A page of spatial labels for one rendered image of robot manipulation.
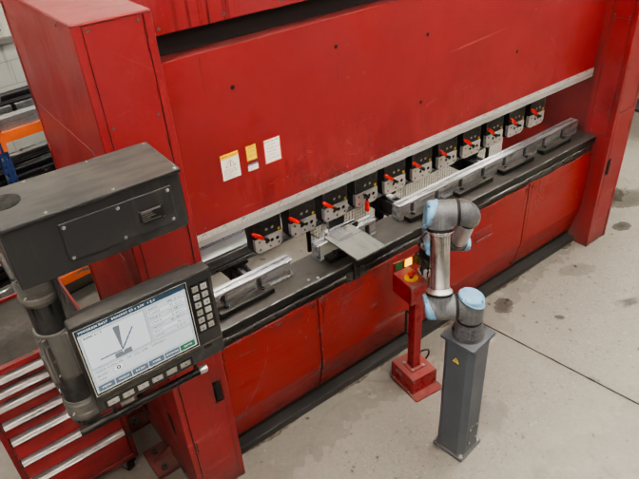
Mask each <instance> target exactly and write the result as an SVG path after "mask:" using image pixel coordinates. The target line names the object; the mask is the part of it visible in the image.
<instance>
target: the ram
mask: <svg viewBox="0 0 639 479"><path fill-rule="evenodd" d="M607 2H608V0H377V1H375V2H371V3H367V4H363V5H359V6H355V7H352V8H349V9H345V10H338V11H334V12H330V13H326V14H323V15H320V16H316V17H312V18H308V19H304V20H300V21H297V22H294V23H290V24H286V25H282V26H278V27H274V28H271V29H265V30H261V31H257V32H253V33H249V34H245V35H242V36H239V37H235V38H231V39H227V40H223V41H220V42H216V43H212V44H209V45H205V46H201V47H197V48H191V49H187V50H184V51H180V52H176V53H172V54H168V55H165V56H161V57H160V58H161V63H162V68H163V72H164V77H165V85H166V90H167V95H168V100H169V104H170V108H171V113H172V118H173V123H174V127H175V132H176V137H177V141H178V146H179V150H180V155H181V160H182V165H183V170H184V177H185V182H186V187H187V192H188V197H189V201H190V206H191V211H192V215H193V220H194V224H195V229H196V234H197V237H198V236H199V235H201V234H204V233H206V232H208V231H211V230H213V229H215V228H218V227H220V226H222V225H225V224H227V223H229V222H231V221H233V220H237V219H239V218H242V217H244V216H246V215H249V214H251V213H253V212H256V211H258V210H260V209H263V208H264V207H266V206H269V205H271V204H273V203H276V202H278V201H282V200H284V199H286V198H289V197H291V196H294V195H296V194H298V193H300V192H302V191H304V190H307V189H309V188H311V187H314V186H316V185H318V184H321V183H323V182H327V181H329V180H331V179H334V178H335V177H337V176H340V175H342V174H344V173H347V172H349V171H352V170H354V169H356V168H359V167H361V166H363V165H366V164H367V163H371V162H373V161H375V160H378V159H380V158H382V157H385V156H387V155H389V154H392V153H394V152H396V151H399V150H400V149H402V148H405V147H407V146H410V145H412V144H416V143H418V142H420V141H423V140H425V139H427V138H430V137H432V136H434V135H436V134H438V133H440V132H443V131H445V130H447V129H450V128H452V127H454V126H457V125H460V124H463V123H465V122H468V121H470V120H471V119H474V118H476V117H478V116H481V115H483V114H485V113H488V112H490V111H492V110H495V109H497V108H499V107H502V106H504V105H507V104H509V103H511V102H514V101H516V100H519V99H521V98H523V97H526V96H528V95H530V94H533V93H535V92H536V91H539V90H541V89H543V88H546V87H548V86H552V85H554V84H556V83H559V82H561V81H563V80H566V79H568V78H570V77H572V76H574V75H577V74H579V73H581V72H584V71H586V70H588V69H591V68H593V67H594V65H595V60H596V55H597V50H598V45H599V40H600V35H601V30H602V26H603V21H604V16H605V11H606V6H607ZM592 74H593V72H592V73H590V74H588V75H585V76H583V77H581V78H578V79H576V80H574V81H571V82H569V83H567V84H564V85H562V86H559V87H557V88H555V89H552V90H550V91H548V92H546V93H543V94H541V95H539V96H536V97H534V98H532V99H530V100H528V101H526V102H523V103H521V104H519V105H515V106H513V107H511V108H508V109H506V110H504V111H501V112H499V113H497V114H494V115H493V116H491V117H488V118H486V119H484V120H481V121H479V122H477V123H475V124H472V125H469V126H466V127H464V128H462V129H459V130H458V131H456V132H453V133H451V134H449V135H446V136H444V137H442V138H439V139H437V140H435V141H433V142H430V143H428V144H425V145H423V146H421V147H418V148H416V149H414V150H411V151H409V152H407V153H404V154H402V155H400V156H398V157H395V158H393V159H392V160H389V161H387V162H385V163H381V164H379V165H376V166H374V167H372V168H369V169H367V170H365V171H363V172H360V173H358V174H357V175H354V176H352V177H350V178H347V179H345V180H343V181H340V182H337V183H334V184H332V185H330V186H327V187H325V188H323V189H321V190H319V191H317V192H315V193H312V194H310V195H308V196H305V197H303V198H301V199H298V200H296V201H292V202H290V203H288V204H286V205H284V206H282V207H280V208H277V209H275V210H273V211H270V212H268V213H266V214H263V215H261V216H259V217H256V218H254V219H253V220H249V221H247V222H245V223H242V224H240V225H238V226H235V227H233V228H231V229H228V230H226V231H224V232H221V233H220V234H218V235H215V236H213V237H211V238H209V239H205V240H203V241H200V242H198V243H199V248H201V247H203V246H206V245H207V244H209V243H211V242H214V241H216V240H220V239H222V238H224V237H226V236H229V235H231V234H233V233H236V232H238V231H240V230H242V229H244V228H246V227H248V226H251V225H253V224H255V223H257V222H260V221H262V220H266V219H268V218H270V217H272V216H275V215H277V214H279V213H281V212H283V211H285V210H287V209H290V208H292V207H294V206H297V205H299V204H301V203H303V202H306V201H309V200H312V199H314V198H315V197H317V196H320V195H322V194H324V193H327V192H329V191H331V190H333V189H336V188H338V187H340V186H343V185H345V184H346V183H348V182H352V181H354V180H357V179H359V178H361V177H363V176H366V175H368V174H370V173H373V172H375V171H377V170H379V169H381V168H383V167H385V166H388V165H390V164H392V163H396V162H398V161H400V160H403V159H405V158H407V157H409V156H412V155H414V154H416V153H418V152H420V151H422V150H424V149H427V148H429V147H431V146H434V145H436V144H439V143H442V142H444V141H446V140H449V139H451V138H453V137H454V136H457V135H459V134H461V133H464V132H466V131H468V130H470V129H473V128H475V127H477V126H480V125H483V124H485V123H487V122H489V121H491V120H494V119H496V118H498V117H500V116H503V115H505V114H507V113H510V112H512V111H514V110H516V109H519V108H520V107H522V106H525V105H528V104H530V103H533V102H535V101H537V100H540V99H542V98H544V97H546V96H549V95H551V94H553V93H555V92H557V91H559V90H561V89H564V88H566V87H568V86H572V85H574V84H576V83H579V82H581V81H583V80H586V79H588V78H590V77H591V76H592ZM278 135H280V140H281V159H280V160H277V161H275V162H272V163H269V164H265V157H264V148H263V141H265V140H267V139H270V138H273V137H276V136H278ZM251 144H256V149H257V157H258V158H257V159H255V160H252V161H249V162H248V161H247V158H246V150H245V148H246V147H247V146H249V145H251ZM236 150H238V154H239V161H240V168H241V173H242V174H241V175H240V176H237V177H235V178H232V179H230V180H227V181H225V182H224V181H223V171H222V165H221V159H220V156H222V155H225V154H228V153H231V152H233V151H236ZM256 161H258V165H259V168H257V169H254V170H252V171H248V165H249V164H250V163H254V162H256Z"/></svg>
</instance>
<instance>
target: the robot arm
mask: <svg viewBox="0 0 639 479"><path fill-rule="evenodd" d="M480 220H481V214H480V211H479V209H478V207H477V206H476V205H475V204H474V203H473V202H471V201H468V200H464V199H453V200H431V201H427V202H426V203H425V206H424V211H423V221H422V227H421V228H422V230H421V239H420V243H419V244H418V246H419V251H417V252H416V253H415V258H416V259H414V262H415V263H416V264H417V265H420V268H417V270H418V271H419V273H420V274H421V276H422V277H424V278H425V279H427V278H428V277H430V287H428V288H427V289H426V294H423V295H422V297H423V305H424V310H425V315H426V317H427V318H428V319H430V320H445V319H455V322H454V324H453V326H452V331H451V333H452V336H453V338H454V339H455V340H456V341H458V342H460V343H462V344H467V345H475V344H478V343H480V342H481V341H483V339H484V338H485V334H486V331H485V327H484V324H483V316H484V308H485V297H484V295H483V294H482V293H481V292H480V291H478V290H476V289H475V288H471V287H465V288H462V289H460V290H459V292H458V293H455V294H453V289H452V288H451V287H450V252H453V251H461V252H463V251H469V250H470V249H471V238H470V236H471V234H472V233H473V230H474V228H476V227H477V226H478V225H479V223H480ZM455 226H456V228H455V231H454V227H455ZM453 232H454V234H453V235H452V236H451V234H452V233H453Z"/></svg>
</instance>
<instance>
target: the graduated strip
mask: <svg viewBox="0 0 639 479"><path fill-rule="evenodd" d="M593 70H594V67H593V68H591V69H588V70H586V71H584V72H581V73H579V74H577V75H574V76H572V77H570V78H568V79H566V80H563V81H561V82H559V83H556V84H554V85H552V86H548V87H546V88H543V89H541V90H539V91H536V92H535V93H533V94H530V95H528V96H526V97H523V98H521V99H519V100H516V101H514V102H511V103H509V104H507V105H504V106H502V107H499V108H497V109H495V110H492V111H490V112H488V113H485V114H483V115H481V116H478V117H476V118H474V119H471V120H470V121H468V122H465V123H463V124H460V125H457V126H454V127H452V128H450V129H447V130H445V131H443V132H440V133H438V134H436V135H434V136H432V137H430V138H427V139H425V140H423V141H420V142H418V143H416V144H412V145H410V146H407V147H405V148H402V149H400V150H399V151H396V152H394V153H392V154H389V155H387V156H385V157H382V158H380V159H378V160H375V161H373V162H371V163H367V164H366V165H363V166H361V167H359V168H356V169H354V170H352V171H349V172H347V173H344V174H342V175H340V176H337V177H335V178H334V179H331V180H329V181H327V182H323V183H321V184H318V185H316V186H314V187H311V188H309V189H307V190H304V191H302V192H300V193H298V194H296V195H294V196H291V197H289V198H286V199H284V200H282V201H278V202H276V203H273V204H271V205H269V206H266V207H264V208H263V209H260V210H258V211H256V212H253V213H251V214H249V215H246V216H244V217H242V218H239V219H237V220H233V221H231V222H229V223H227V224H225V225H222V226H220V227H218V228H215V229H213V230H211V231H208V232H206V233H204V234H201V235H199V236H198V237H197V239H198V242H200V241H203V240H206V239H209V238H211V237H213V236H215V235H218V234H220V233H221V232H224V231H226V230H228V229H231V228H233V227H235V226H238V225H240V224H242V223H245V222H247V221H249V220H253V219H254V218H256V217H259V216H261V215H263V214H266V213H268V212H270V211H273V210H275V209H277V208H280V207H282V206H284V205H286V204H288V203H290V202H292V201H296V200H298V199H301V198H303V197H305V196H308V195H310V194H312V193H315V192H317V191H319V190H321V189H323V188H325V187H327V186H330V185H332V184H334V183H337V182H340V181H343V180H345V179H347V178H350V177H352V176H354V175H357V174H358V173H360V172H363V171H365V170H367V169H369V168H372V167H374V166H376V165H379V164H381V163H385V162H387V161H389V160H392V159H393V158H395V157H398V156H400V155H402V154H404V153H407V152H409V151H411V150H414V149H416V148H418V147H421V146H423V145H425V144H428V143H430V142H433V141H435V140H437V139H439V138H442V137H444V136H446V135H449V134H451V133H453V132H456V131H458V130H459V129H462V128H464V127H466V126H469V125H472V124H475V123H477V122H479V121H481V120H484V119H486V118H488V117H491V116H493V115H494V114H497V113H499V112H501V111H504V110H506V109H508V108H511V107H513V106H515V105H519V104H521V103H523V102H526V101H528V100H530V99H532V98H534V97H536V96H539V95H541V94H543V93H546V92H548V91H550V90H552V89H555V88H557V87H559V86H562V85H564V84H567V83H569V82H571V81H574V80H576V79H578V78H581V77H583V76H585V75H588V74H590V73H592V72H593Z"/></svg>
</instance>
